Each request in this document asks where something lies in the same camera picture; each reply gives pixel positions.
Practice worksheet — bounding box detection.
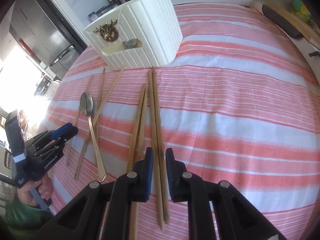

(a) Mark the pink white striped tablecloth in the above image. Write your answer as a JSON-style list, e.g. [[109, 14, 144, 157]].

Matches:
[[41, 4, 320, 240]]

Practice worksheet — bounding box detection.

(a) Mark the stainless steel refrigerator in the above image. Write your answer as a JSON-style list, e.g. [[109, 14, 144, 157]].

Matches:
[[0, 0, 87, 80]]

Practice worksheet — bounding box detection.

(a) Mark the person's left hand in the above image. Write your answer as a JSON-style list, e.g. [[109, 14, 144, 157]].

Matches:
[[16, 172, 54, 207]]

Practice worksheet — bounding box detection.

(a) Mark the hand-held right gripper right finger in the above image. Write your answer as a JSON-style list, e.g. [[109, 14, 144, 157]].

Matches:
[[165, 147, 288, 240]]

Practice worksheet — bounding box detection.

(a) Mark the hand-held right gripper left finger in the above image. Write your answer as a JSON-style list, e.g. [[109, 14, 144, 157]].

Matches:
[[46, 147, 154, 240]]

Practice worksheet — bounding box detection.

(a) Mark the person's left forearm green sleeve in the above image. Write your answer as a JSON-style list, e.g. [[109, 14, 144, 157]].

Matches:
[[5, 197, 54, 230]]

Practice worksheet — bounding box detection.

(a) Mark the bag of green yellow sponges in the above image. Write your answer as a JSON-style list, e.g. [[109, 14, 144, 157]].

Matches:
[[290, 0, 315, 23]]

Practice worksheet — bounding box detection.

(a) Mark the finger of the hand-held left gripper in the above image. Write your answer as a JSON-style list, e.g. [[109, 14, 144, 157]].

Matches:
[[26, 137, 70, 157], [30, 122, 79, 147]]

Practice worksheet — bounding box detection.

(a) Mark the metal spoon with gold handle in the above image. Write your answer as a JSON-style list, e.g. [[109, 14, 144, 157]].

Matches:
[[79, 92, 107, 182]]

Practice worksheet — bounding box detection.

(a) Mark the wooden board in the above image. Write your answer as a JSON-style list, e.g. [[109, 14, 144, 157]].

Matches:
[[251, 1, 319, 48]]

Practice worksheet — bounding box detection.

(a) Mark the white ribbed utensil holder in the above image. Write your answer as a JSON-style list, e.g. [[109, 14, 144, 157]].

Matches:
[[82, 0, 183, 71]]

